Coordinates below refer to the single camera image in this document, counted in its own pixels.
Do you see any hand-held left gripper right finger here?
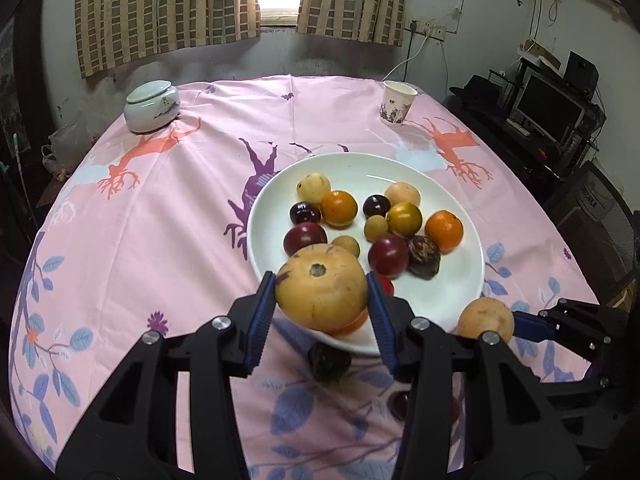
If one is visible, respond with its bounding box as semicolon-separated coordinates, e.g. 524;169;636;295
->
365;270;586;480

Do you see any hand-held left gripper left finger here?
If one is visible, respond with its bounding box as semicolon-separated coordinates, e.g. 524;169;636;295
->
57;271;277;480

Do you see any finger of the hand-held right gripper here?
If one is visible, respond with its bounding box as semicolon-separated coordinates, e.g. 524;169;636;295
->
545;375;616;413
512;297;626;361

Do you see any small orange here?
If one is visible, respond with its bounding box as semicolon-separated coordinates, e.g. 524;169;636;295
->
425;209;464;254
327;310;371;337
320;190;359;227

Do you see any tan round fruit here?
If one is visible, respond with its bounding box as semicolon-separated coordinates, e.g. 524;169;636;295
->
456;296;515;345
275;246;369;332

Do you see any red plum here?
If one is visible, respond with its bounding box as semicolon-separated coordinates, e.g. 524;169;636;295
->
368;234;410;280
283;223;329;257

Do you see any dark wrinkled passion fruit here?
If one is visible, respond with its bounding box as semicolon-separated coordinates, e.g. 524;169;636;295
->
307;342;352;382
407;236;442;279

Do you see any small tan longan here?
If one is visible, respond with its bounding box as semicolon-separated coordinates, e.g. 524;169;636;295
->
363;214;389;242
331;235;361;257

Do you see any yellow green tangerine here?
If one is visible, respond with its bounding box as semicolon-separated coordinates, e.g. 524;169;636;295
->
386;201;423;237

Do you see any dark purple plum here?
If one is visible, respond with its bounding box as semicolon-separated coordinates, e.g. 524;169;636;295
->
362;194;391;219
289;201;322;226

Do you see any pale peach round fruit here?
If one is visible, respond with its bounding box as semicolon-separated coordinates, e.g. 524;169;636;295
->
383;181;421;208

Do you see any speckled yellow round fruit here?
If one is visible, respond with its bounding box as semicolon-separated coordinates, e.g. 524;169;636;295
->
297;172;332;204

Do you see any white round plate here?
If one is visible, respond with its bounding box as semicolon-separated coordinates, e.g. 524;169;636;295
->
247;152;487;357

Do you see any dark red fruit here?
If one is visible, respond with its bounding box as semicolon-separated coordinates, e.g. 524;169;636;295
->
389;391;413;422

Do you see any black mesh office chair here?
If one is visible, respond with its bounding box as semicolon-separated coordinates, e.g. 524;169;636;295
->
545;160;640;311

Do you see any pink printed tablecloth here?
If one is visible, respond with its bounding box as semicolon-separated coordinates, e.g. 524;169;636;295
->
10;74;601;480

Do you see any black computer desk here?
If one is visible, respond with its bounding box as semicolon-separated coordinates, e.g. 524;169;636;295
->
445;55;608;196

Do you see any printed paper cup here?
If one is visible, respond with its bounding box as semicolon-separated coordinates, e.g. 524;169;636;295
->
378;80;418;126

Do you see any computer monitor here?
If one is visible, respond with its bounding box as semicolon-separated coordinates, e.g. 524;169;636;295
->
515;67;588;143

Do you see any white ceramic lidded jar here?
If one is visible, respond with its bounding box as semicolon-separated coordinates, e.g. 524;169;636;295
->
123;80;181;134

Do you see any black hat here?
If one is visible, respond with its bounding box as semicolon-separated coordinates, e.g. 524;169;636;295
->
448;75;506;108

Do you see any black speaker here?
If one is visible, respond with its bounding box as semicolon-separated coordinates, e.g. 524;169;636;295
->
565;51;600;92

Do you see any clear plastic bag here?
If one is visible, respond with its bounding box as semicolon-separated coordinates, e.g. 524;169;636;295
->
41;121;91;173

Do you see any cardboard box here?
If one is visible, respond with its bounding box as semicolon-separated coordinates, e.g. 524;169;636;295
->
517;40;561;68

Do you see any white green stick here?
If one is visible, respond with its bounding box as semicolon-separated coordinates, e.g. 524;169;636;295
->
12;132;36;231

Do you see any brown checked curtain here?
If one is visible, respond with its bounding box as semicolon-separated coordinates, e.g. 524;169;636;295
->
296;0;408;47
75;0;262;79

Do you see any dark wooden cabinet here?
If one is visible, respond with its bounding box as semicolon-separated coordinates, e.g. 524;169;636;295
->
0;10;51;241

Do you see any white power cable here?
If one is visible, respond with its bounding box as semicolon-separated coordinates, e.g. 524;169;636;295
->
382;30;431;83

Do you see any white wall power outlet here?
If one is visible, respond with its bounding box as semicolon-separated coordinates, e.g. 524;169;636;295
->
407;19;447;41

